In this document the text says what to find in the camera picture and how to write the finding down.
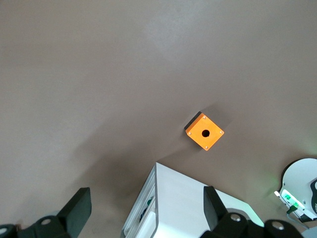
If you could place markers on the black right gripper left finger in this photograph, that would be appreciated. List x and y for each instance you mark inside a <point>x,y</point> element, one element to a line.
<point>76,210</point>

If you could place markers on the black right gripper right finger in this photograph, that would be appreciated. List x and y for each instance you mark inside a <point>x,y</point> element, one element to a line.
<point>218,218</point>

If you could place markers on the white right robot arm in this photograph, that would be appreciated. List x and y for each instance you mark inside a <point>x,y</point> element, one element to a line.
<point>297,178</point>

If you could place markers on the white drawer cabinet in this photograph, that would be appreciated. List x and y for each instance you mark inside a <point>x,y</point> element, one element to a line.
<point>185,198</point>

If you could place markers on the orange button enclosure box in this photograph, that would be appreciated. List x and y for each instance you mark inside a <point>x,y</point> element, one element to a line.
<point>195,135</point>

